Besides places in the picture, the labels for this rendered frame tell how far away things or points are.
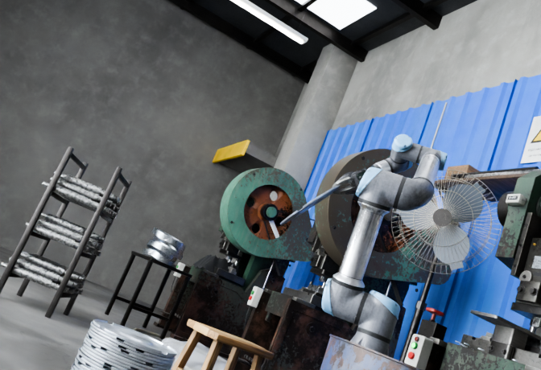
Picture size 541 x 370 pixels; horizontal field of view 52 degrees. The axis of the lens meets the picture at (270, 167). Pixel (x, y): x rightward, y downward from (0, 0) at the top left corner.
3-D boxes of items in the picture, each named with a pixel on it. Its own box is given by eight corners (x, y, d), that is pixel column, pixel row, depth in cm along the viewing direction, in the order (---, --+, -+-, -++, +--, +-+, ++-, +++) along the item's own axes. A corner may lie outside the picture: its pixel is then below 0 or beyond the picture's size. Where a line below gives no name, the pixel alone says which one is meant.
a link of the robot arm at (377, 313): (391, 339, 184) (404, 300, 187) (353, 324, 187) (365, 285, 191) (390, 340, 195) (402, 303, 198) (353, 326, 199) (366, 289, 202)
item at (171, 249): (121, 325, 421) (164, 228, 440) (101, 311, 458) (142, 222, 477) (164, 340, 442) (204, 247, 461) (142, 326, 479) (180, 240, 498)
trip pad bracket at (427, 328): (423, 366, 228) (438, 320, 233) (408, 360, 237) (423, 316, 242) (434, 371, 230) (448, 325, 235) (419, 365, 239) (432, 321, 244)
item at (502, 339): (488, 350, 200) (497, 314, 203) (460, 342, 213) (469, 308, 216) (534, 372, 208) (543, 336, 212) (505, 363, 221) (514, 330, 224)
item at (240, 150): (241, 154, 751) (249, 136, 757) (212, 162, 864) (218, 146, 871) (297, 183, 782) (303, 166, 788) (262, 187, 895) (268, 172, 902)
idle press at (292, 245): (168, 340, 455) (249, 150, 497) (139, 318, 543) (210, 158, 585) (315, 393, 514) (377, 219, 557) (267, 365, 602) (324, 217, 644)
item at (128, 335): (130, 345, 161) (130, 343, 161) (76, 314, 179) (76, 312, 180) (193, 362, 182) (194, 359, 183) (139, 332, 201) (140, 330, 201)
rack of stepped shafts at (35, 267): (56, 321, 317) (129, 170, 340) (-19, 290, 316) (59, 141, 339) (74, 318, 358) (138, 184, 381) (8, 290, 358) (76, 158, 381)
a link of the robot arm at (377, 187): (356, 329, 189) (406, 175, 187) (314, 312, 193) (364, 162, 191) (360, 322, 200) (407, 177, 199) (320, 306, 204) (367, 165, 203)
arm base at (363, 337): (349, 355, 181) (360, 326, 183) (338, 351, 196) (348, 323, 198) (392, 373, 182) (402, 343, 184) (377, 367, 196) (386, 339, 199)
